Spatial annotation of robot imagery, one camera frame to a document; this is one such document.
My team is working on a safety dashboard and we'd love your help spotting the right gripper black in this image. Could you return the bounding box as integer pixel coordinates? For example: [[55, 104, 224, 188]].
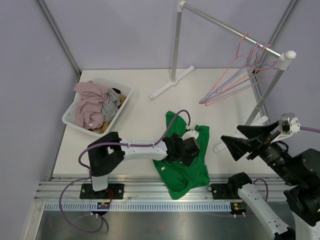
[[221, 119, 302, 185]]

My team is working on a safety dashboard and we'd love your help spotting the green tank top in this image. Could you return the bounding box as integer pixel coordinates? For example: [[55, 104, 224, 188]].
[[152, 125, 210, 200]]

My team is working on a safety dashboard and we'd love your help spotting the blue hanger of green top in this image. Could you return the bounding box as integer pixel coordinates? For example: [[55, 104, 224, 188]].
[[199, 41, 281, 106]]

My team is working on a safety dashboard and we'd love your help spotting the blue hanger of brown top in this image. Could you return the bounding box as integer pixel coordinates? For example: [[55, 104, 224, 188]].
[[199, 41, 281, 106]]

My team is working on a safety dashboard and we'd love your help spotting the pink hanger of grey top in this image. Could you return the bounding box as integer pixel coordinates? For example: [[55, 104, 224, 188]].
[[199, 39, 283, 107]]

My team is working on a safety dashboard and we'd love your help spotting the grey tank top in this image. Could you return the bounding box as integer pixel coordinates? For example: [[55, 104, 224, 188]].
[[101, 88, 121, 122]]

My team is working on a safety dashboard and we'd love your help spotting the brown tank top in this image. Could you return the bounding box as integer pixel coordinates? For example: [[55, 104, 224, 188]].
[[90, 94, 127, 134]]

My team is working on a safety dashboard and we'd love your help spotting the black tank top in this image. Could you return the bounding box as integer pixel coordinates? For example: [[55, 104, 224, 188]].
[[112, 87, 122, 95]]

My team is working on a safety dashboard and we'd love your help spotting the pink tank top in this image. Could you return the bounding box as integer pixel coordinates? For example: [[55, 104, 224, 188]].
[[73, 80, 110, 130]]

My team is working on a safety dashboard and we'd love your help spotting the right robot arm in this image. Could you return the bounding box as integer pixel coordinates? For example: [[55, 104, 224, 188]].
[[221, 117, 320, 240]]

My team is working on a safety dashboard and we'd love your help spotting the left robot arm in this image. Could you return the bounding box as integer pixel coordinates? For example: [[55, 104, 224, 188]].
[[78, 129, 200, 199]]

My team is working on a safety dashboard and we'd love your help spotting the clothes rack metal white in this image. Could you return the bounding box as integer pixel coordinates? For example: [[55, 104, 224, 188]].
[[149, 0, 297, 153]]

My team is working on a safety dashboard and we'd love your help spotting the white plastic basket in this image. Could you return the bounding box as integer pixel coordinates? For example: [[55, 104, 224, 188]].
[[62, 77, 133, 137]]

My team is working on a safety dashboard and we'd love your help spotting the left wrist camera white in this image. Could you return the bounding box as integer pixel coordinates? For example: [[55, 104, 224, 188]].
[[181, 126, 199, 140]]

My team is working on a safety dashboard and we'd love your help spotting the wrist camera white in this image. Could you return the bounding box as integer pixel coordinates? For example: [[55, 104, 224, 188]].
[[181, 126, 199, 140], [274, 112, 301, 142]]

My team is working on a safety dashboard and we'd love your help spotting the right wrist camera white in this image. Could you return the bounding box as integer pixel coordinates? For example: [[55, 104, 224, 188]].
[[274, 112, 301, 142]]

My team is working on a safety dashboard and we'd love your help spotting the white cable duct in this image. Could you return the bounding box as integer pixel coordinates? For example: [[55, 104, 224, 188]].
[[44, 201, 231, 212]]

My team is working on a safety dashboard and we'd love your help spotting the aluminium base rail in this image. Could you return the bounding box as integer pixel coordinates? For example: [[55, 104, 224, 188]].
[[34, 174, 289, 202]]

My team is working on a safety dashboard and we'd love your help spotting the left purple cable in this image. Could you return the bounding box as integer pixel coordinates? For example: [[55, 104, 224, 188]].
[[58, 109, 193, 235]]

